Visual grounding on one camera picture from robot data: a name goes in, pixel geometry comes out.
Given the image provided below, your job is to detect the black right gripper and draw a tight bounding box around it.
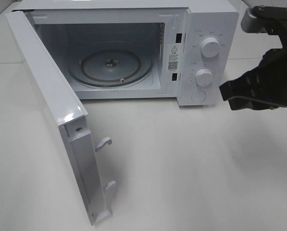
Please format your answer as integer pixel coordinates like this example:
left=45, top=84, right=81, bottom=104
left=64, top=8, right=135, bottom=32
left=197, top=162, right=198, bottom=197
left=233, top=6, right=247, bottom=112
left=219, top=7, right=287, bottom=111

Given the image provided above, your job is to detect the round door release button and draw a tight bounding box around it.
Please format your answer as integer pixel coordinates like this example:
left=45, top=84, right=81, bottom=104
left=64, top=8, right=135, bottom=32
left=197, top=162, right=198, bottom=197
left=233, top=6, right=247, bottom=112
left=191, top=90, right=206, bottom=103

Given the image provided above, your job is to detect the white microwave door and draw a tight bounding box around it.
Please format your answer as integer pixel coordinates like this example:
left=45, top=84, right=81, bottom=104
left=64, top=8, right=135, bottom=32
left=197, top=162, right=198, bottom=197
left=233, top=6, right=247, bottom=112
left=6, top=11, right=116, bottom=225

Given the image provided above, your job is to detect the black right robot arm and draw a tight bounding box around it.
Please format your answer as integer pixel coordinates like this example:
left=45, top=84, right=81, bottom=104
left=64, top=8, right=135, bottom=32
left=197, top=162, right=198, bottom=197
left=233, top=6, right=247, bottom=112
left=219, top=5, right=287, bottom=111

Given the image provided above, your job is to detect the lower white timer knob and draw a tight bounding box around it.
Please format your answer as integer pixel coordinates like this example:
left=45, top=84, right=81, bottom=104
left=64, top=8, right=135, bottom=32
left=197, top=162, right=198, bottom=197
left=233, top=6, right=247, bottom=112
left=195, top=68, right=213, bottom=87

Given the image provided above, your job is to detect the upper white power knob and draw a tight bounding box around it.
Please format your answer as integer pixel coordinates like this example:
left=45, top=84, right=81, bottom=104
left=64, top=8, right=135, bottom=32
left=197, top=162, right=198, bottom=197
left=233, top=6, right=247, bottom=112
left=200, top=36, right=221, bottom=58

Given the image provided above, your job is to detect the white microwave oven body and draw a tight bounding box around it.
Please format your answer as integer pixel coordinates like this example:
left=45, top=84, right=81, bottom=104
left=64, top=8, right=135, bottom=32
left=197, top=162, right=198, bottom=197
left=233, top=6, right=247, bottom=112
left=11, top=0, right=238, bottom=106

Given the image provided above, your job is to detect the warning label with QR code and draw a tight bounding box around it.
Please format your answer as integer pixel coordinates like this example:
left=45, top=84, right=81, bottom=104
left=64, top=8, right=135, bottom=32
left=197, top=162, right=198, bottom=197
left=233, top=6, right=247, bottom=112
left=166, top=43, right=182, bottom=71

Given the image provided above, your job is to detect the glass microwave turntable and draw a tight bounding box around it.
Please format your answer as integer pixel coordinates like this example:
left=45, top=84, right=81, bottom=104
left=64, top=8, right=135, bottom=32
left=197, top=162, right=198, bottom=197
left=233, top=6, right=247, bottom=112
left=67, top=41, right=154, bottom=88

